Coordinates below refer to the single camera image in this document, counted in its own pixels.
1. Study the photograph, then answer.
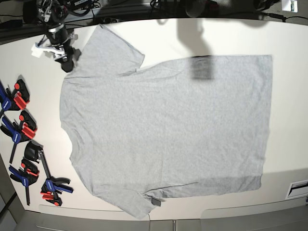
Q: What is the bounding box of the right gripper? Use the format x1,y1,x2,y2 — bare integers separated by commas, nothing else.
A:
38,23,81,73

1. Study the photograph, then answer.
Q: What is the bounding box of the grey T-shirt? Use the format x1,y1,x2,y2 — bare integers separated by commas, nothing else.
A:
60,26,272,219

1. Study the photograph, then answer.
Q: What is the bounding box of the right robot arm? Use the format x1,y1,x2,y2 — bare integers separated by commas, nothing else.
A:
31,0,81,73

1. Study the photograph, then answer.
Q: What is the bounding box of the white power strip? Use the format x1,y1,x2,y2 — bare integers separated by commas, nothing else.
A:
93,16,120,24

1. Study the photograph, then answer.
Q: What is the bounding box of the blue red bar clamp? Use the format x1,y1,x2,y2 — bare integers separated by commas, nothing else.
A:
0,75,30,117
24,141,74,206
9,157,39,205
0,110,37,164

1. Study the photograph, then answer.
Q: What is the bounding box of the blue box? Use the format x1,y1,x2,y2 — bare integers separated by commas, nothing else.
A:
0,19,23,29

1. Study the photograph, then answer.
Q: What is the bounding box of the white label holder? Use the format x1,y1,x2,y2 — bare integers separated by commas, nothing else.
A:
285,180,308,200

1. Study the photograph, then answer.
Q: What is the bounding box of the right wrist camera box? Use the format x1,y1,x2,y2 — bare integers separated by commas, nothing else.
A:
31,43,44,58

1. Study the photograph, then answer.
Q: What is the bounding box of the black cable with plug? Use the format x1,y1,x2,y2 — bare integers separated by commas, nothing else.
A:
259,11,308,23

